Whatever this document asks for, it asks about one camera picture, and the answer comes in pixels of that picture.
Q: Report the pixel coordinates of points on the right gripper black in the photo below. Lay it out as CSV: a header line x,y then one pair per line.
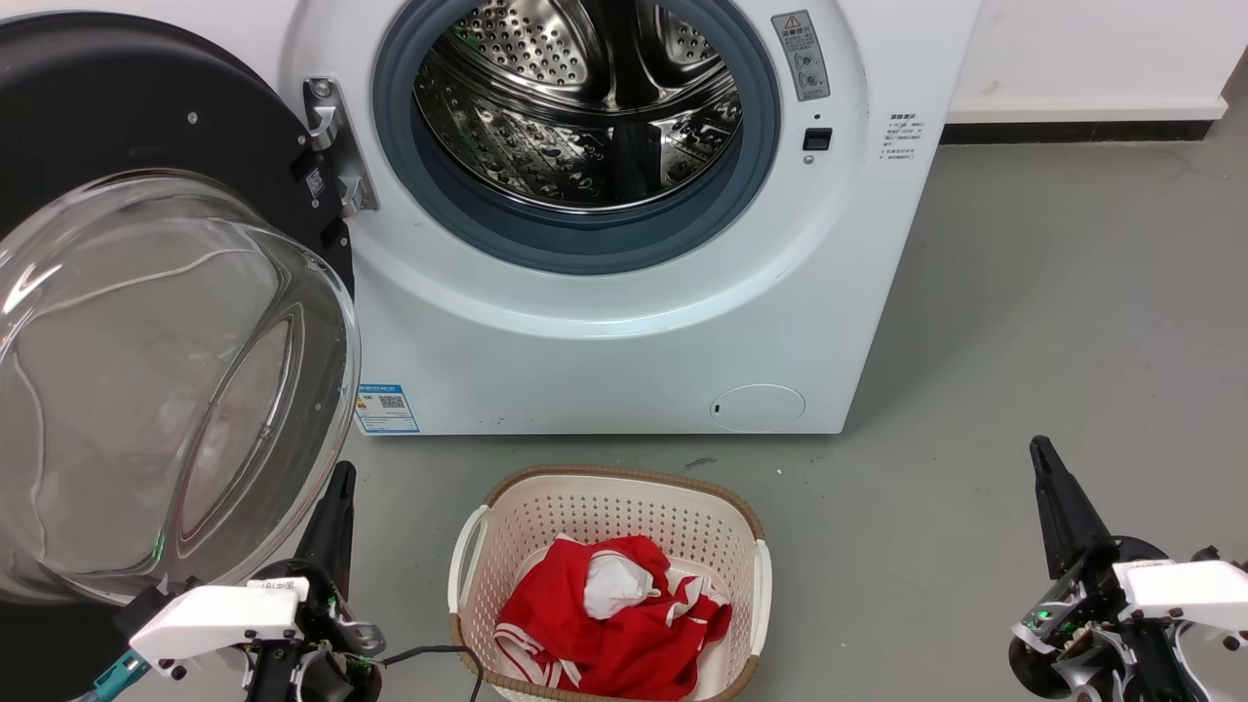
x,y
1092,624

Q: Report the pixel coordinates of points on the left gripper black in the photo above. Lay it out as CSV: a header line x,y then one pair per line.
x,y
327,634

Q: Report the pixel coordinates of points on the black round glass washer door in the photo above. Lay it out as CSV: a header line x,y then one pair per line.
x,y
117,117

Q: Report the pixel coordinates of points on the white front-load washing machine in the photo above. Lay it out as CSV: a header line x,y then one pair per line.
x,y
585,390

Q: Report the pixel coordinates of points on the metal door hinge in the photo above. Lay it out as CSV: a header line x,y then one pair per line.
x,y
331,136

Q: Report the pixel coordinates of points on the black door latch socket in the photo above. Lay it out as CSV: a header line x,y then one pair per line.
x,y
817,138

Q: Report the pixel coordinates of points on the blue energy label sticker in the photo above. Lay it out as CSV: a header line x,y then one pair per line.
x,y
390,409

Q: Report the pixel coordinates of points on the cream perforated laundry basket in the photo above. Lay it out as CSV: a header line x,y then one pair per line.
x,y
604,507

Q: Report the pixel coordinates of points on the white crumpled garment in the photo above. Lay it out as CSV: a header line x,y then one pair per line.
x,y
614,585

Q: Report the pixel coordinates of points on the red garment with white stripes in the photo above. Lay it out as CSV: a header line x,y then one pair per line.
x,y
624,653

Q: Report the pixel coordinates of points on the round white filter cover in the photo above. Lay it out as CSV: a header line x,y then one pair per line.
x,y
759,408

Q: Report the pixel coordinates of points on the small printed text label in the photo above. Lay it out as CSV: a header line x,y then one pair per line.
x,y
902,136

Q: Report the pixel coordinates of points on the perforated steel washer drum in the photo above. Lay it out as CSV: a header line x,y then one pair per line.
x,y
585,97

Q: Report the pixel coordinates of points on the grey warning sticker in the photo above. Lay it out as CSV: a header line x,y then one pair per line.
x,y
801,54

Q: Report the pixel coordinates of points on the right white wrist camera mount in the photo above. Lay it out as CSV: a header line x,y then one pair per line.
x,y
1189,590

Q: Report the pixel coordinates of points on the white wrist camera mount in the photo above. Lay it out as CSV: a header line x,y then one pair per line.
x,y
1189,590
214,619

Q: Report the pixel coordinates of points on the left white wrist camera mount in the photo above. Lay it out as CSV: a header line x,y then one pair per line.
x,y
214,619

